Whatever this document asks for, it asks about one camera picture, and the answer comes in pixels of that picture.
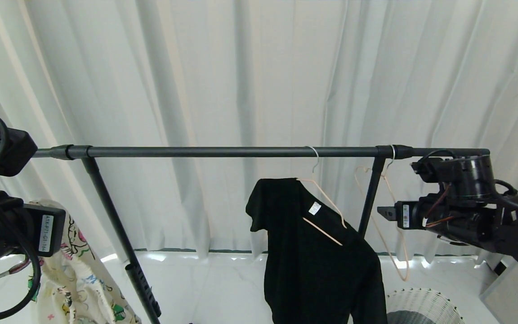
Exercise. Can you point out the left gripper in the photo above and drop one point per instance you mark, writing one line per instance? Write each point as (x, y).
(7, 234)

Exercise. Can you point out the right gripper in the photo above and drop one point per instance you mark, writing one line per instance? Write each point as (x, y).
(439, 220)

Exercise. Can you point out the pink clothes hanger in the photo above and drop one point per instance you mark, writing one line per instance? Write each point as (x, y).
(405, 265)
(331, 207)

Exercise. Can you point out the cream printed garment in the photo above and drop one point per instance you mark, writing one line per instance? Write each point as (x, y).
(74, 279)

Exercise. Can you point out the black sleeveless shirt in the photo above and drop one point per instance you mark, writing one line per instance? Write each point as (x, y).
(313, 279)

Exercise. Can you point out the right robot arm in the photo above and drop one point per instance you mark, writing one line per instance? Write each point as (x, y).
(475, 180)

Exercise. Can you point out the white laundry basket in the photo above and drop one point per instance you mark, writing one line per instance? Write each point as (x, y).
(421, 306)

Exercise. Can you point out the black clothes rack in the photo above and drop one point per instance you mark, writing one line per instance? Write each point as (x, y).
(196, 151)

